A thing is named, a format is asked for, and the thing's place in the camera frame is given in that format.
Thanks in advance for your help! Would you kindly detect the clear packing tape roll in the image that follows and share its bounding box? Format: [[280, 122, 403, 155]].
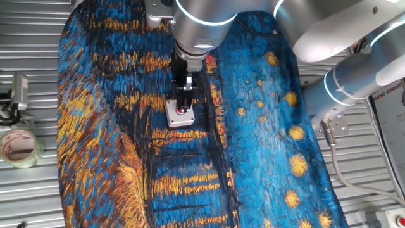
[[0, 129, 45, 169]]

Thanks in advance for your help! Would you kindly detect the grey emergency stop box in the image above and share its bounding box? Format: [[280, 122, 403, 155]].
[[384, 207, 405, 228]]

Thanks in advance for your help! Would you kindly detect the white poster with red text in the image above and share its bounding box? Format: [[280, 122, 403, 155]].
[[370, 78, 405, 191]]

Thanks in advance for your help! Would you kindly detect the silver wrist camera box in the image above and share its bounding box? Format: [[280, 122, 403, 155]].
[[144, 0, 174, 29]]

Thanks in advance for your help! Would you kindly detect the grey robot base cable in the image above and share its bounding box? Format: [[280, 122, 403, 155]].
[[319, 119, 405, 207]]

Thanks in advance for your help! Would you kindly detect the starry night painted tablecloth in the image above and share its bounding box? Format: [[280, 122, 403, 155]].
[[56, 0, 349, 228]]

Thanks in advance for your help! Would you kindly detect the silver camera on stand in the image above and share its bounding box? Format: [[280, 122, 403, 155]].
[[11, 72, 29, 111]]

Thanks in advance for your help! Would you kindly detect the white box with red button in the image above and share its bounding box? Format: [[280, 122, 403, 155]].
[[165, 99, 196, 129]]

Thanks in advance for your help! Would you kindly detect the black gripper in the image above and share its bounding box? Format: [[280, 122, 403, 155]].
[[170, 50, 199, 115]]

